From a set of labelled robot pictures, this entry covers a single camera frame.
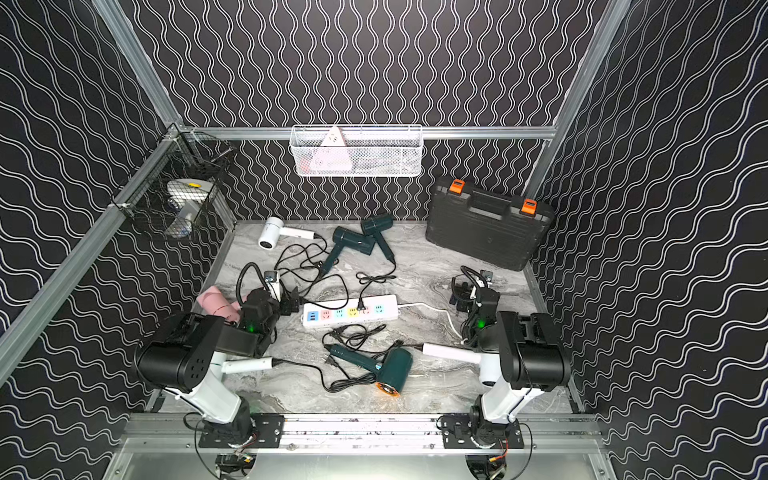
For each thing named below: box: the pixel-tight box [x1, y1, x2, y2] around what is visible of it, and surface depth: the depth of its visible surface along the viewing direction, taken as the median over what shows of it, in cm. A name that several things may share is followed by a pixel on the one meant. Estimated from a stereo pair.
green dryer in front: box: [324, 343, 414, 397], surface depth 83 cm
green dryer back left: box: [320, 226, 376, 276], surface depth 112 cm
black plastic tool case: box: [425, 179, 555, 271], surface depth 95 cm
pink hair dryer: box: [196, 286, 243, 322], surface depth 95 cm
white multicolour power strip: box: [301, 294, 401, 327], surface depth 95 cm
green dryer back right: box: [361, 214, 395, 265], surface depth 116 cm
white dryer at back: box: [258, 217, 321, 251], surface depth 115 cm
